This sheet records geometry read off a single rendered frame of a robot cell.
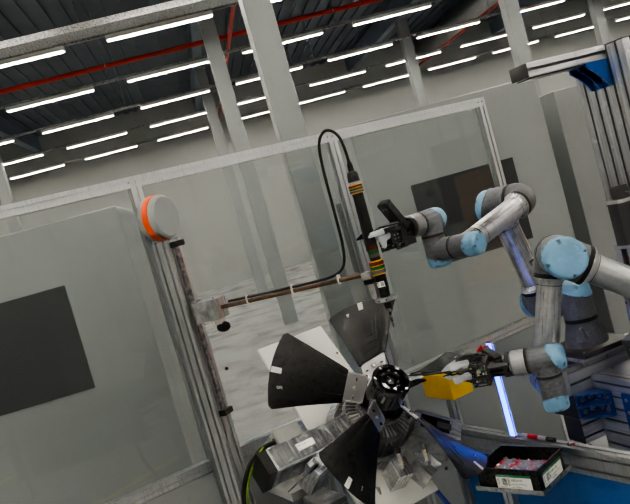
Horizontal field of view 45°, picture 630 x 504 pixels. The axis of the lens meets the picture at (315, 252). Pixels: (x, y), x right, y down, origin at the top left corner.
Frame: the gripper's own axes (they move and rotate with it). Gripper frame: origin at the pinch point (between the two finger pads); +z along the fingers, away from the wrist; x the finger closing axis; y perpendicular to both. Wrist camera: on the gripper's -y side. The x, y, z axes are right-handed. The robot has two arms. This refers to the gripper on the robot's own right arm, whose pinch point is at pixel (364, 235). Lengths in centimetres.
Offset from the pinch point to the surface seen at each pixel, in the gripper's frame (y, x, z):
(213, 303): 10, 51, 26
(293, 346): 26.0, 15.2, 25.8
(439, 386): 62, 21, -37
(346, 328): 28.6, 20.4, -0.6
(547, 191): 21, 118, -286
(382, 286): 16.3, -1.5, -0.1
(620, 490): 91, -44, -30
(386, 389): 44.5, -4.1, 11.8
